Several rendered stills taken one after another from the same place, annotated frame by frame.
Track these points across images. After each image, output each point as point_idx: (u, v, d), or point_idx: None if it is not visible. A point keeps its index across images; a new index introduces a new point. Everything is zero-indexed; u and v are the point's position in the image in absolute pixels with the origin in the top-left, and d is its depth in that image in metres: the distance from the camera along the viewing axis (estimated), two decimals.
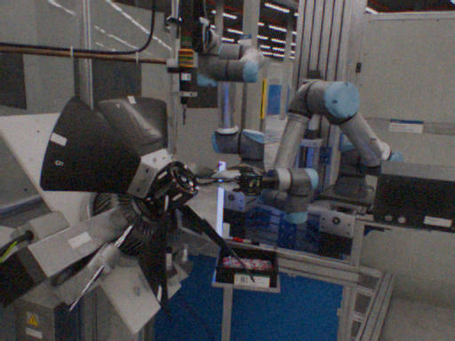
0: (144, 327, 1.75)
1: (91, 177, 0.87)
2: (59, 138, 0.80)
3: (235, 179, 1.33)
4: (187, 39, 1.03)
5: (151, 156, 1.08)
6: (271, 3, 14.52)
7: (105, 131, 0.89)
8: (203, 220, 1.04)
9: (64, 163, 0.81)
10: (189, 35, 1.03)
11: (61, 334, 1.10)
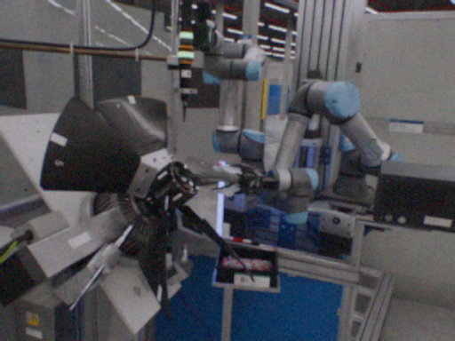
0: (144, 327, 1.75)
1: (91, 177, 0.87)
2: (59, 138, 0.80)
3: (234, 178, 1.33)
4: (187, 35, 1.03)
5: (151, 156, 1.08)
6: (271, 3, 14.52)
7: (105, 131, 0.89)
8: (203, 220, 1.04)
9: (64, 163, 0.81)
10: (189, 31, 1.03)
11: (61, 334, 1.10)
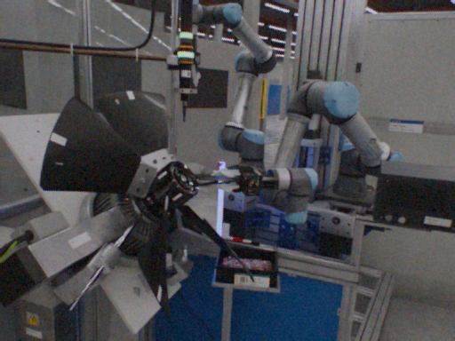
0: (144, 327, 1.75)
1: (125, 124, 1.10)
2: (131, 94, 1.16)
3: (251, 276, 1.04)
4: (187, 35, 1.03)
5: None
6: (271, 3, 14.52)
7: (160, 115, 1.15)
8: (164, 210, 0.93)
9: (119, 104, 1.12)
10: (189, 31, 1.03)
11: (61, 334, 1.10)
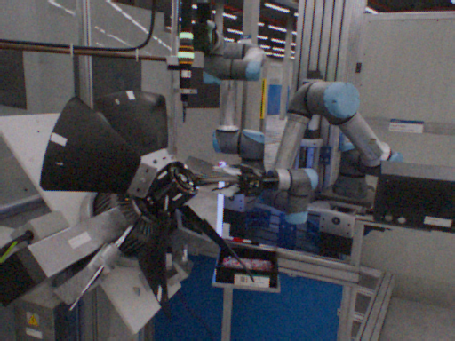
0: (144, 327, 1.75)
1: (125, 124, 1.10)
2: (131, 94, 1.16)
3: (251, 276, 1.04)
4: (187, 36, 1.03)
5: None
6: (271, 3, 14.52)
7: (160, 115, 1.15)
8: (164, 210, 0.93)
9: (119, 104, 1.12)
10: (189, 31, 1.03)
11: (61, 334, 1.10)
